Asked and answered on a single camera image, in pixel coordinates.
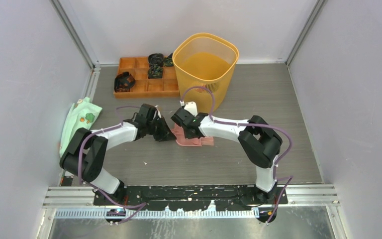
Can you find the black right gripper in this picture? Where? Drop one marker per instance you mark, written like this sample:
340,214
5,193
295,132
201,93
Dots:
186,135

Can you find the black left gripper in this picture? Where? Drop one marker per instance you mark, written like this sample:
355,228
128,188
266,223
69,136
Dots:
166,135

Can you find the pink plastic dustpan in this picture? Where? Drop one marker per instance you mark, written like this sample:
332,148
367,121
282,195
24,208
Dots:
181,140

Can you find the yellow mesh waste basket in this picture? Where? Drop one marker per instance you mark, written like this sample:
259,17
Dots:
204,65

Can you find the pink hand brush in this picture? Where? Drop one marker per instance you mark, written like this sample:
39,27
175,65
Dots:
207,141

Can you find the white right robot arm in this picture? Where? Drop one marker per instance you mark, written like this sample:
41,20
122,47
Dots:
261,144

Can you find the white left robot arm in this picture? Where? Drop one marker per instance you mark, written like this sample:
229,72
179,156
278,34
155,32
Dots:
85,153

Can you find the orange compartment tray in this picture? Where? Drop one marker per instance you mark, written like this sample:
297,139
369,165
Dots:
146,87

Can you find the black green rolled sock middle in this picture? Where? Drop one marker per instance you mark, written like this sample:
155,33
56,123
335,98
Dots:
155,72

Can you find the dark green rolled sock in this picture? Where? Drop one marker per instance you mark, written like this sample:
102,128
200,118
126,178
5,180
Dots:
168,61

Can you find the black rolled sock top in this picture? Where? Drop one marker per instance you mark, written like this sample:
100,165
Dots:
156,59

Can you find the green patterned cloth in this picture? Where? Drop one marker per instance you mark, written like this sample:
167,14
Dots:
82,114

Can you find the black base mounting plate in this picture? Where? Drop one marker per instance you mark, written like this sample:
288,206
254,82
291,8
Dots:
193,197

